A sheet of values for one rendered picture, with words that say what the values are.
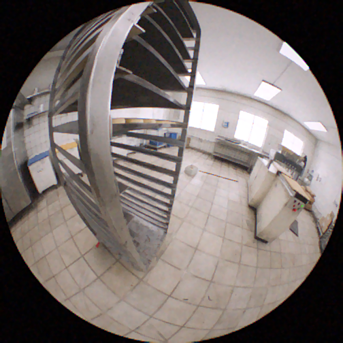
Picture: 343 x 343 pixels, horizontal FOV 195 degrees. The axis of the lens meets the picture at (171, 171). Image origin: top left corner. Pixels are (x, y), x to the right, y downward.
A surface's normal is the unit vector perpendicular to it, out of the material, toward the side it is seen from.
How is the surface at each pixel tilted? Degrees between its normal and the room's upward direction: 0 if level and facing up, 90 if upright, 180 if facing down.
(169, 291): 0
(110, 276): 0
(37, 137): 90
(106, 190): 90
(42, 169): 92
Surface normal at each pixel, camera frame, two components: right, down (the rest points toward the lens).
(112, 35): 0.92, 0.29
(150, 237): 0.14, -0.87
